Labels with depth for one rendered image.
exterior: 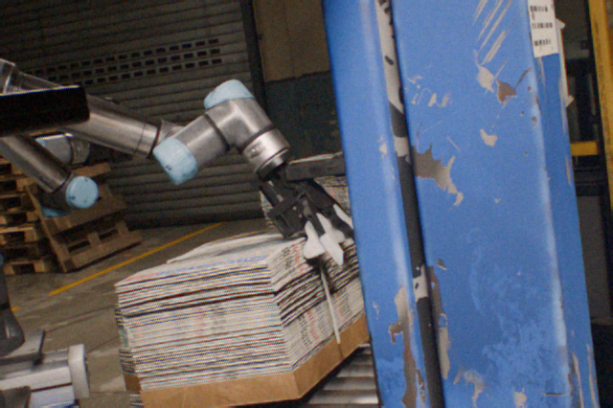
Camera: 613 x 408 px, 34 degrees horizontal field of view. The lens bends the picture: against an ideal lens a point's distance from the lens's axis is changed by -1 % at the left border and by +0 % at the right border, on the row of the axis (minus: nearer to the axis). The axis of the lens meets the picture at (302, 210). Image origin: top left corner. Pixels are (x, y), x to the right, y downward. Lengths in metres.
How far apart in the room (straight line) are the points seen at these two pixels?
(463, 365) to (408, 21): 0.14
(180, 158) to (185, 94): 8.55
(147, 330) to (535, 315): 1.31
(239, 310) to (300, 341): 0.11
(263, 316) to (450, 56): 1.20
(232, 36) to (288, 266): 8.39
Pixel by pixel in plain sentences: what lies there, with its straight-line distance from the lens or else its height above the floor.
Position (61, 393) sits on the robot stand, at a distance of 2.30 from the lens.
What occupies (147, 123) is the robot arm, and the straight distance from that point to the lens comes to 1.78.
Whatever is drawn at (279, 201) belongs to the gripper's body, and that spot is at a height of 1.11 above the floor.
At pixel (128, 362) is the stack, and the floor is 0.68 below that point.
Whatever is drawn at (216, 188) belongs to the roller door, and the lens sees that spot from 10.16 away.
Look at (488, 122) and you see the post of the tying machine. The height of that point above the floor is 1.28.
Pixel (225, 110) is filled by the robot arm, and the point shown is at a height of 1.27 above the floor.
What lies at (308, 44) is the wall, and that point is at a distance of 9.58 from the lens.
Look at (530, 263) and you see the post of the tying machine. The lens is 0.39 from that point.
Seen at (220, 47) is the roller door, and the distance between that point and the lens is 9.99.
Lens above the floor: 1.30
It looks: 7 degrees down
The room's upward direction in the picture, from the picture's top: 8 degrees counter-clockwise
